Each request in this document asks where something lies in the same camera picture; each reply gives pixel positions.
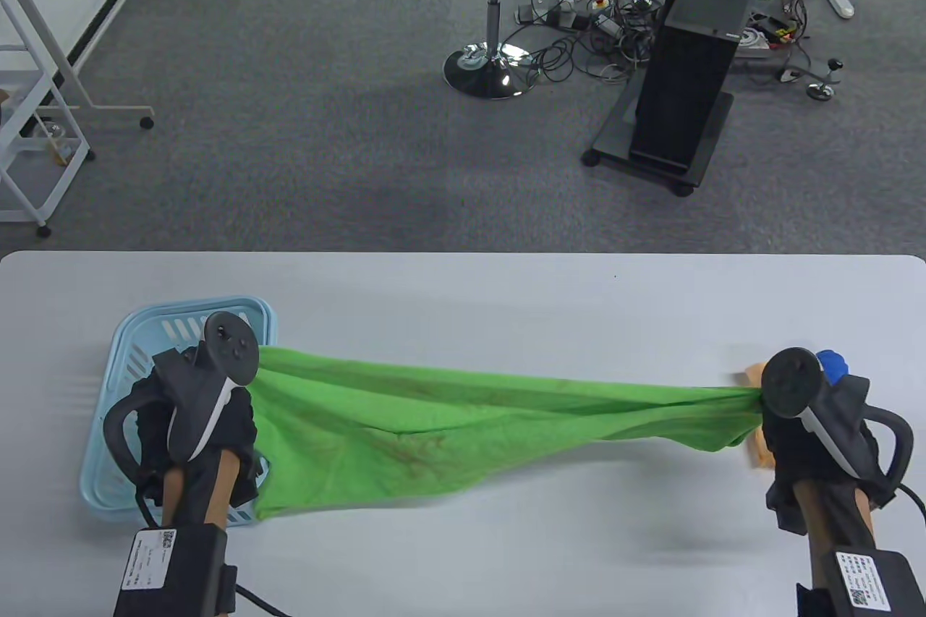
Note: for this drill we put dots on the person's left hand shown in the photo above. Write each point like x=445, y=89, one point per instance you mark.
x=242, y=429

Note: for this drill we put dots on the person's right hand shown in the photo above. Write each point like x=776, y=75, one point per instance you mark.
x=796, y=458

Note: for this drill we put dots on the orange towel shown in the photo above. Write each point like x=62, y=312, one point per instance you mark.
x=752, y=372

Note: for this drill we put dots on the blue rectangular towel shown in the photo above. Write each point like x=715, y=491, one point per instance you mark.
x=832, y=365

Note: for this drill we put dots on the green towel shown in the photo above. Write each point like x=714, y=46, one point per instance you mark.
x=434, y=422

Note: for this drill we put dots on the black forearm device with label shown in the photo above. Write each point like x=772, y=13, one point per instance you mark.
x=173, y=570
x=868, y=584

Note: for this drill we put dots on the person's left forearm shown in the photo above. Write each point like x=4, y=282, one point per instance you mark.
x=217, y=487

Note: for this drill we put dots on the person's right forearm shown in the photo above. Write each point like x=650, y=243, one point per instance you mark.
x=817, y=530

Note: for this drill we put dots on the black and white right controller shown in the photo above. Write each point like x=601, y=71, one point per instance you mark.
x=792, y=378

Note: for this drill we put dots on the black and white controller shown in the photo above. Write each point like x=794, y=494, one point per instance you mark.
x=792, y=378
x=231, y=346

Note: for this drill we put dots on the black and white left controller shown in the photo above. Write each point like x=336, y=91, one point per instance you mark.
x=231, y=346

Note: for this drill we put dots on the light blue plastic basket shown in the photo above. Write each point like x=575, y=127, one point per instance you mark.
x=145, y=328

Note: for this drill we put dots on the white metal shelf rack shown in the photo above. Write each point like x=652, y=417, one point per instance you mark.
x=69, y=186

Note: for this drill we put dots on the small stand with black knob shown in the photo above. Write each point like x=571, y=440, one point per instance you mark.
x=817, y=90

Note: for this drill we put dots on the black wheeled cart base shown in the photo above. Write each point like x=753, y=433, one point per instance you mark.
x=608, y=139

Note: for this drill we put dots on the black computer tower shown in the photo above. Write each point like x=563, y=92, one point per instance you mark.
x=684, y=89

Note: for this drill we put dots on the grey power strip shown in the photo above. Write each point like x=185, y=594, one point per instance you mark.
x=539, y=13

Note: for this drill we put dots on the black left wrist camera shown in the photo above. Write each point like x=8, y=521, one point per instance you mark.
x=246, y=479

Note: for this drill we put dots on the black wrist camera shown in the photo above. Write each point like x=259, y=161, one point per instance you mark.
x=785, y=512
x=246, y=479

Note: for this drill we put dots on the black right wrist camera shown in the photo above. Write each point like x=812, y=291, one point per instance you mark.
x=785, y=512

